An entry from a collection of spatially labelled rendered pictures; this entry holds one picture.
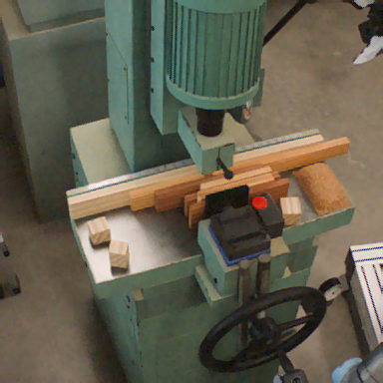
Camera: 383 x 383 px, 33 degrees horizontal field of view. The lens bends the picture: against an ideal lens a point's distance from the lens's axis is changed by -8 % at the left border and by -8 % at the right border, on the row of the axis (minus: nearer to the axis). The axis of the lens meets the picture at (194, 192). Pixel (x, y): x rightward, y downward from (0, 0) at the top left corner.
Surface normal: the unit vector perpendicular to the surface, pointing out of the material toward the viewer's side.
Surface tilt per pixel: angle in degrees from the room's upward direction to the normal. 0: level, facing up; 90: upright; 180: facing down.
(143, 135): 90
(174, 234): 0
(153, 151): 90
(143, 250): 0
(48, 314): 1
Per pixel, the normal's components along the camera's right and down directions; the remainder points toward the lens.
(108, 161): 0.04, -0.68
